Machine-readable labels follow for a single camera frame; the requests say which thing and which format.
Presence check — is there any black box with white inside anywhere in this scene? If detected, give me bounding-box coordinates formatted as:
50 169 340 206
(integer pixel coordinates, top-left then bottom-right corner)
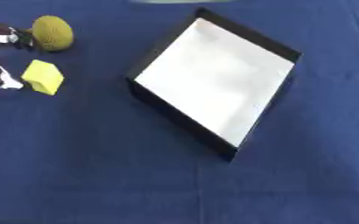
124 6 306 162

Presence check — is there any yellow-green round knitted toy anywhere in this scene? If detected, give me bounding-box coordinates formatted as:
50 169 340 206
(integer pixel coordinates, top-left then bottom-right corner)
29 15 75 53

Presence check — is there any yellow foam block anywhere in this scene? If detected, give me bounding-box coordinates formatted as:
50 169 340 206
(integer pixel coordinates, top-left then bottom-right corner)
20 59 67 96

